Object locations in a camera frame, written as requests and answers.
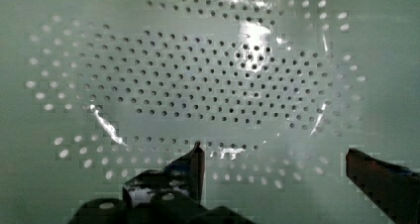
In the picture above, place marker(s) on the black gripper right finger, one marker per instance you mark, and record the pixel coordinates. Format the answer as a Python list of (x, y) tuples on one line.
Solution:
[(394, 189)]

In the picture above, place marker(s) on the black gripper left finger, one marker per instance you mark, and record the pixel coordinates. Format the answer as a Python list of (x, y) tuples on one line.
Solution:
[(184, 175)]

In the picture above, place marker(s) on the mint green plastic strainer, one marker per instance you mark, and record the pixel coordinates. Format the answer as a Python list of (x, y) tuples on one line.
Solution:
[(276, 92)]

